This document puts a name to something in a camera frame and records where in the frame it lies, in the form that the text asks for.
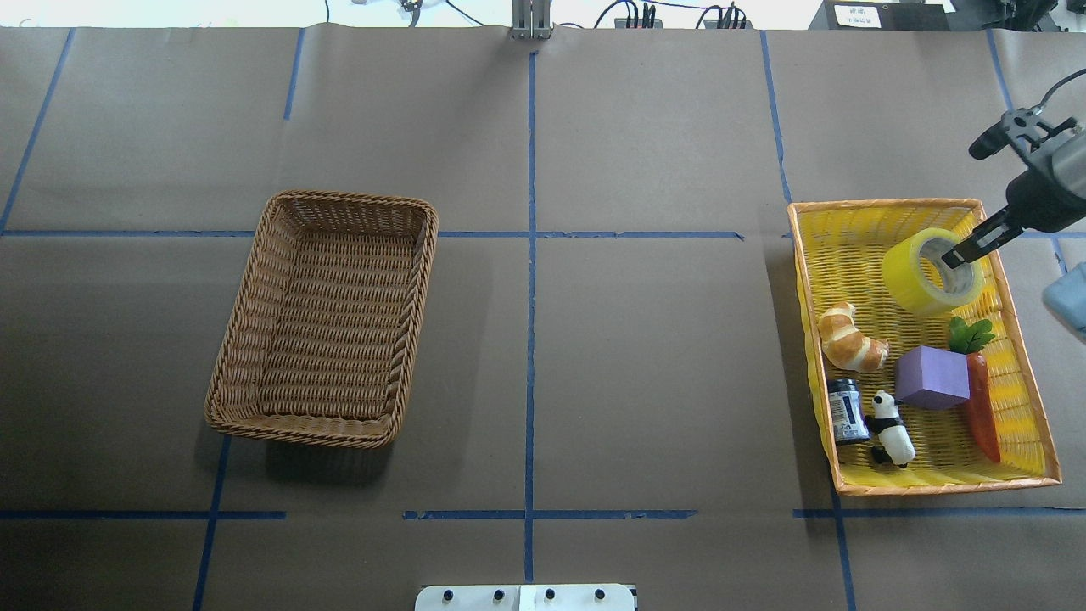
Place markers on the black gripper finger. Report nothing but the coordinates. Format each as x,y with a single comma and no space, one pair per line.
986,238

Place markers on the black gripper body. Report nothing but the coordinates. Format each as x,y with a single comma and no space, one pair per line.
1037,204

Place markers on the yellow tape roll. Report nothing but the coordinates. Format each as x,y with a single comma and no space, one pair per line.
921,282

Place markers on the yellow plastic basket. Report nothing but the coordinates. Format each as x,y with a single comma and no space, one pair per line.
839,248

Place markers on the brown wicker basket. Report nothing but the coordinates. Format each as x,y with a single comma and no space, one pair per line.
322,340

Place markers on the orange toy carrot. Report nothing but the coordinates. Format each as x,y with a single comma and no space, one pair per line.
969,339

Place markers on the purple cube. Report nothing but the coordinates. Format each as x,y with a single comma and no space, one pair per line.
933,378

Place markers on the toy croissant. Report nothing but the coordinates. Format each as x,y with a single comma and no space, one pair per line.
845,346

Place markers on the black box with label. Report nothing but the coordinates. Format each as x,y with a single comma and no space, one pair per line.
879,16

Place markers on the toy panda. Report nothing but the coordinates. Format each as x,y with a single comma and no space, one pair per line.
891,441

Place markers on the small dark can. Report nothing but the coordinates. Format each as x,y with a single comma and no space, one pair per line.
847,417

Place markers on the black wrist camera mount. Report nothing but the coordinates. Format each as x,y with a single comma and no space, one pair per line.
1034,139

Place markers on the aluminium frame post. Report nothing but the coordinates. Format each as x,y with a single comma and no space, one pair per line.
531,20

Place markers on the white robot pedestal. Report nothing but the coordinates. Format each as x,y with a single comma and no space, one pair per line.
572,596

